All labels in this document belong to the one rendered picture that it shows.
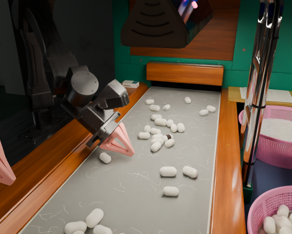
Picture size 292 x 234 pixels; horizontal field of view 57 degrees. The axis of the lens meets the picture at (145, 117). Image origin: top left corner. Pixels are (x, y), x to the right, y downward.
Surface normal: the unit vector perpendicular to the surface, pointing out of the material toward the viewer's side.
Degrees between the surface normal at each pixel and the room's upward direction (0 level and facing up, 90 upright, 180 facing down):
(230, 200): 0
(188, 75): 90
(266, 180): 0
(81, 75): 48
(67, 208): 0
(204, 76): 90
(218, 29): 90
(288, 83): 90
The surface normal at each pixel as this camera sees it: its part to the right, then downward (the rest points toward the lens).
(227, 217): 0.00, -0.92
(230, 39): -0.27, 0.38
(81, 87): 0.43, -0.37
